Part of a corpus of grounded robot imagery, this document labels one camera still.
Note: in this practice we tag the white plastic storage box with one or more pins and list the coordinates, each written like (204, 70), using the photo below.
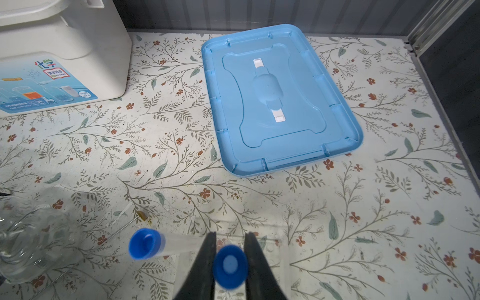
(56, 54)

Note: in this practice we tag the clear plastic tube rack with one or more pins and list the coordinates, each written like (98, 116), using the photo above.
(273, 244)

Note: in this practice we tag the test tube blue cap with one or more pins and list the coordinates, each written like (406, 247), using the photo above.
(230, 270)
(147, 243)

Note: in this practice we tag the blue plastic box lid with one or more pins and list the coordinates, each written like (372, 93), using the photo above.
(274, 104)

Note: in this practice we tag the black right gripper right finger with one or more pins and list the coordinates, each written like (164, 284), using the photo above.
(260, 281)

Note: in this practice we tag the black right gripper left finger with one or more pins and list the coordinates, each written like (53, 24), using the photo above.
(200, 283)

